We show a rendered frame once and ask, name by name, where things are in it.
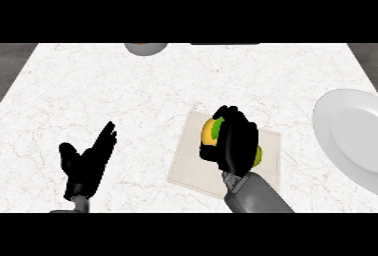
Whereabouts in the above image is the grey round bowl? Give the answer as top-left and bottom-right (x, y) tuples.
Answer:
(123, 42), (170, 57)

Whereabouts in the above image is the white round plate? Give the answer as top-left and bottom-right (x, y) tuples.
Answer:
(312, 88), (378, 196)

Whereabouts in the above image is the yellow green lemon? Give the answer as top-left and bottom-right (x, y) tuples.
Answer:
(201, 116), (264, 168)

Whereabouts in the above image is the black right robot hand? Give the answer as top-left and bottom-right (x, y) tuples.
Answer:
(198, 105), (261, 178)

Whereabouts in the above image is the beige square placemat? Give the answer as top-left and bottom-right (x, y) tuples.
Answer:
(165, 109), (283, 201)

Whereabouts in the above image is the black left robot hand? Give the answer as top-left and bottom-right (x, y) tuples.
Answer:
(58, 120), (120, 202)

